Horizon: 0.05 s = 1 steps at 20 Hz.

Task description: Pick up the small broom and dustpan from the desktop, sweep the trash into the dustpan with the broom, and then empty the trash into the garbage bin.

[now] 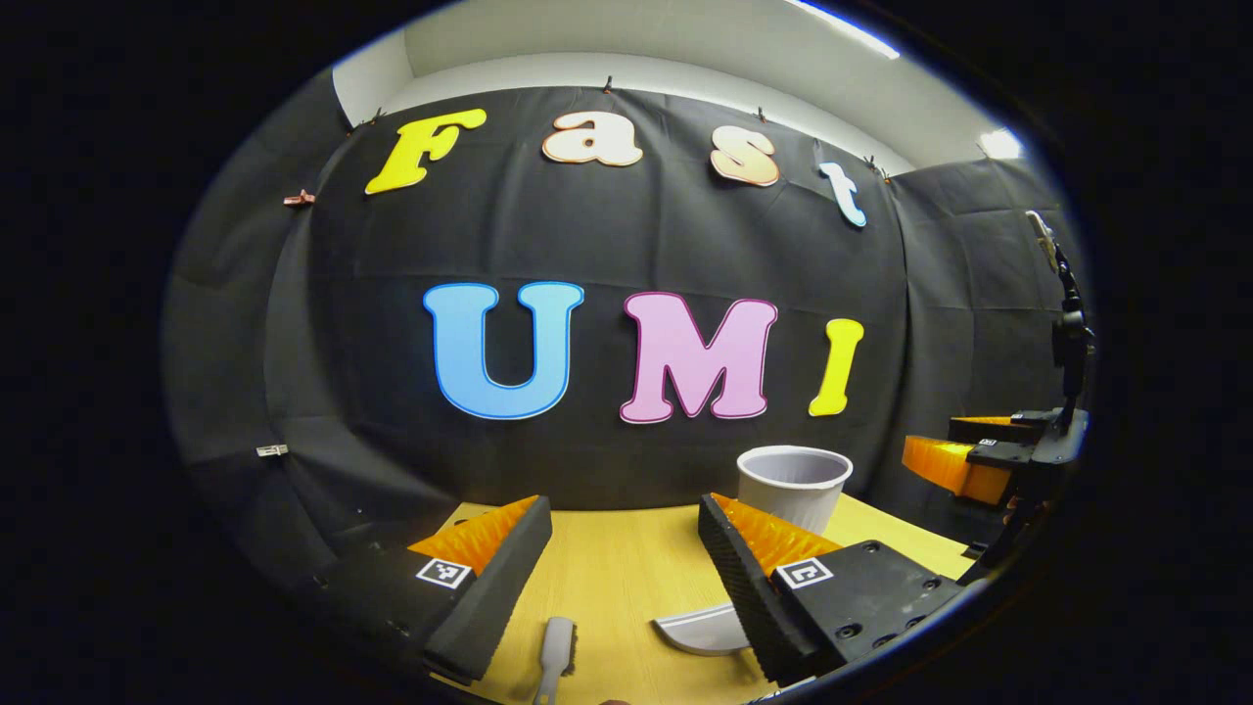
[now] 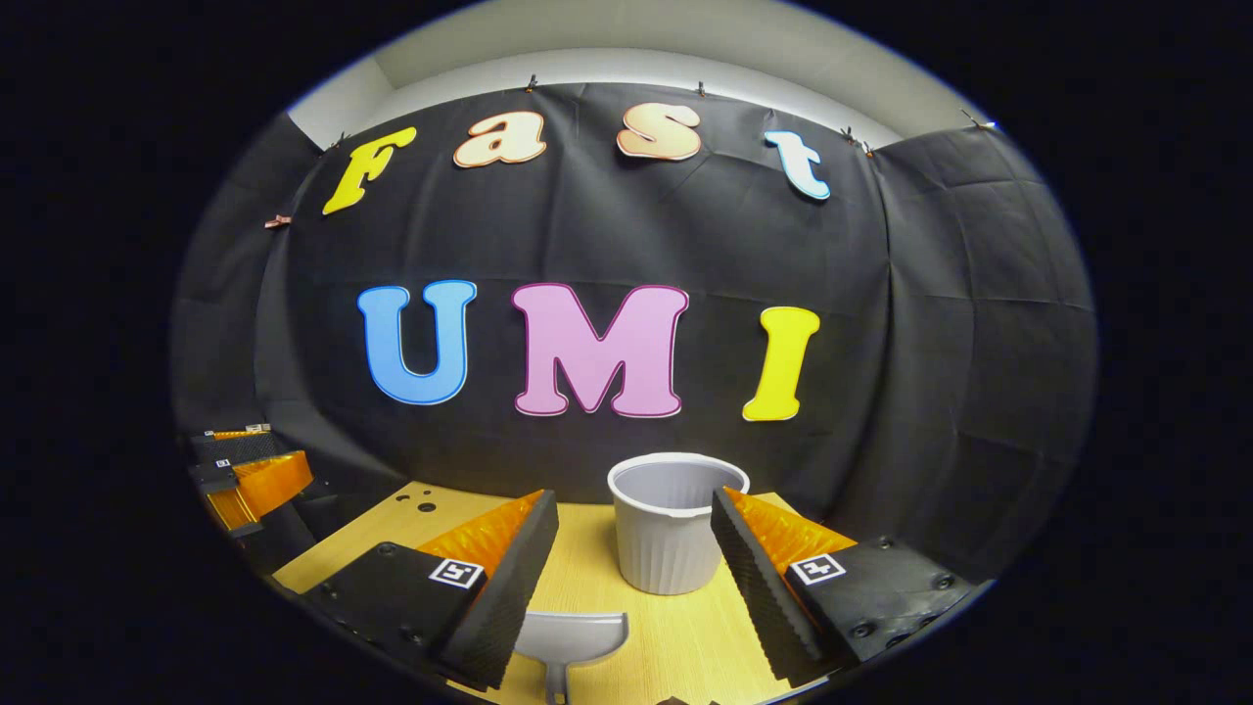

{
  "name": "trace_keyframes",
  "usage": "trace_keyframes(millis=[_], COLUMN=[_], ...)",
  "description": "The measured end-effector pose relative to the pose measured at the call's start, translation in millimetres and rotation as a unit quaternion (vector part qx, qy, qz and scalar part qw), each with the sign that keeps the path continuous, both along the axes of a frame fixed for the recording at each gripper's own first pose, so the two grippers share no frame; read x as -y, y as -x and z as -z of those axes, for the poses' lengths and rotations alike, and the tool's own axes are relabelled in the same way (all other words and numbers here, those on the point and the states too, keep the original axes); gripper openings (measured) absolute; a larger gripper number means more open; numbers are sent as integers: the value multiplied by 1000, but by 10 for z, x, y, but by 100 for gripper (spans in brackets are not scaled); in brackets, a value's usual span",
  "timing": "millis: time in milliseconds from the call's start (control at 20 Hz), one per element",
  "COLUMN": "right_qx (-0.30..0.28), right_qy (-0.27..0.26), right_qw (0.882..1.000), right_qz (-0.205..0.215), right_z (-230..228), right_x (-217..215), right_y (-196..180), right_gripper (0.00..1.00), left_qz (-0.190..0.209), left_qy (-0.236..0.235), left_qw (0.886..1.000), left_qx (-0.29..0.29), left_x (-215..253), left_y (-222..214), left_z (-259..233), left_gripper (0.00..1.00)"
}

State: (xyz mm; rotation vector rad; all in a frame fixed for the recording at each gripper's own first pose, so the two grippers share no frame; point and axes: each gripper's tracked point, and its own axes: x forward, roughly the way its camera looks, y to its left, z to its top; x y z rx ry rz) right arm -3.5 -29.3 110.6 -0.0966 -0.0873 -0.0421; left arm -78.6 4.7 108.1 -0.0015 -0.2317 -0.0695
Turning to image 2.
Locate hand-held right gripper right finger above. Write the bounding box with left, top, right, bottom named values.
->
left=711, top=487, right=978, bottom=686

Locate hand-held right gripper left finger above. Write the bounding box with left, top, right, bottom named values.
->
left=302, top=490, right=561, bottom=692

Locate grey plastic dustpan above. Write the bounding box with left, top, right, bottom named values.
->
left=513, top=612, right=630, bottom=705

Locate white ribbed garbage bin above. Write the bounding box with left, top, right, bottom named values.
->
left=607, top=451, right=752, bottom=596

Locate wooden desktop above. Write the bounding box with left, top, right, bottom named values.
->
left=272, top=480, right=980, bottom=705

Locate black backdrop cloth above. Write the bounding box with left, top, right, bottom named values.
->
left=168, top=83, right=1099, bottom=588

